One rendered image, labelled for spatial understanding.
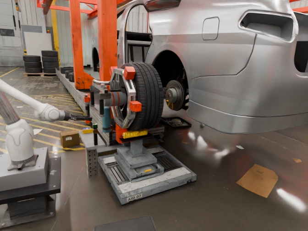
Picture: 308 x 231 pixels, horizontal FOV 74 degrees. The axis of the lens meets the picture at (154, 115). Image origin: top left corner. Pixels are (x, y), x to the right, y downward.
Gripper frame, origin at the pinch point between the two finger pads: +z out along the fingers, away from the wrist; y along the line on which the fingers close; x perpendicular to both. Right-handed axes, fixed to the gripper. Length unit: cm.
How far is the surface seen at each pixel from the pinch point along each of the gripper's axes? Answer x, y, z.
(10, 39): -65, 1331, -59
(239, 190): 35, -80, 137
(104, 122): 5.5, 13.5, 22.4
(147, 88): -39, -27, 34
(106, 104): -15.5, -0.5, 13.2
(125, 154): 36, 5, 50
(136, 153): 31, -3, 59
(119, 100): -21.8, -2.9, 23.8
